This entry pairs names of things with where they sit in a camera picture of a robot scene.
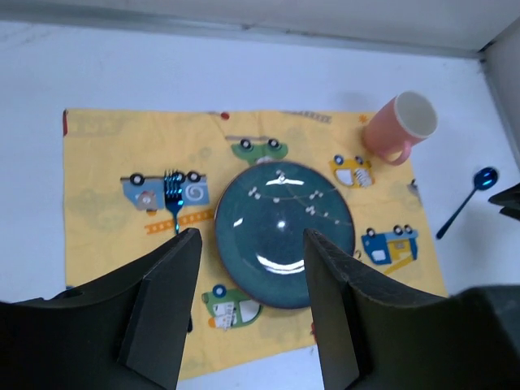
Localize yellow car-print placemat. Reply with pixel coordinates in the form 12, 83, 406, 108
63, 110, 446, 379

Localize teal ceramic plate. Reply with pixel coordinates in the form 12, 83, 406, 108
214, 161, 355, 310

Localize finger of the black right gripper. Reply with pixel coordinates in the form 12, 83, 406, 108
488, 186, 520, 221

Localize blue metal spoon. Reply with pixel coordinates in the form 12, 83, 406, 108
435, 167, 499, 240

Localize pink ceramic mug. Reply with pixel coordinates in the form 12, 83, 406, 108
362, 91, 439, 166

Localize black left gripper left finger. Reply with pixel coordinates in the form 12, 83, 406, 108
1, 228, 202, 389

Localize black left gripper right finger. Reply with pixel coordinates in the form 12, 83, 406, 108
304, 229, 519, 389

